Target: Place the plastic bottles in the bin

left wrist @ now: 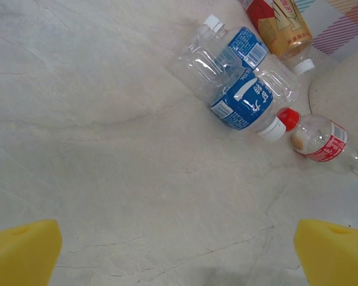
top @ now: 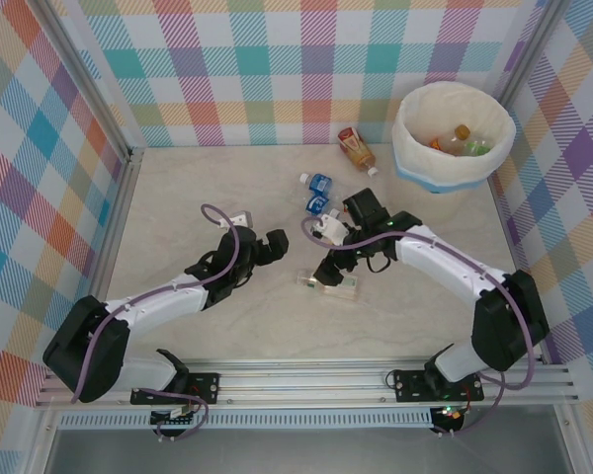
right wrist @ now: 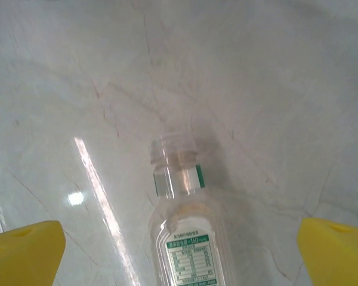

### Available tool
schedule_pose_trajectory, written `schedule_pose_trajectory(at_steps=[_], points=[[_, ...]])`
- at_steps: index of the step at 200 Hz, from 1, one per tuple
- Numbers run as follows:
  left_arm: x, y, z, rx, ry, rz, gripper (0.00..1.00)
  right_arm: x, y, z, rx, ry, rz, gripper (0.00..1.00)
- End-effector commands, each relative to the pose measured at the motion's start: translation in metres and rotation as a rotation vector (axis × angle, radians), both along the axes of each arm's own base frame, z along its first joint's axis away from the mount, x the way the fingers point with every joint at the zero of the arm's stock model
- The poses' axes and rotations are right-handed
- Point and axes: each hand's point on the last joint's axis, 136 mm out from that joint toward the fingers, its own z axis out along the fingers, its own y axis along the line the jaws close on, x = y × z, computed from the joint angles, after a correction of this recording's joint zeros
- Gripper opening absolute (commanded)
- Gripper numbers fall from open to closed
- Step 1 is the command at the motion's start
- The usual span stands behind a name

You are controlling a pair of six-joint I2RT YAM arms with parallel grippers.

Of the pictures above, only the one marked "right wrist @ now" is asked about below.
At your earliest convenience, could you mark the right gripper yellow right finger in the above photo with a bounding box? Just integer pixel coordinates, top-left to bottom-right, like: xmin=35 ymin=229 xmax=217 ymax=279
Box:
xmin=297 ymin=216 xmax=358 ymax=286

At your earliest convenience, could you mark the clear bottle green white label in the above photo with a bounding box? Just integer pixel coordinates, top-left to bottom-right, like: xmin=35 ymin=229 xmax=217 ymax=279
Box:
xmin=147 ymin=133 xmax=236 ymax=286

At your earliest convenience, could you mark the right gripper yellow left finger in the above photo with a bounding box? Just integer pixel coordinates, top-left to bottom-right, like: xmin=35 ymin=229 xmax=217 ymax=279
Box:
xmin=0 ymin=220 xmax=67 ymax=286

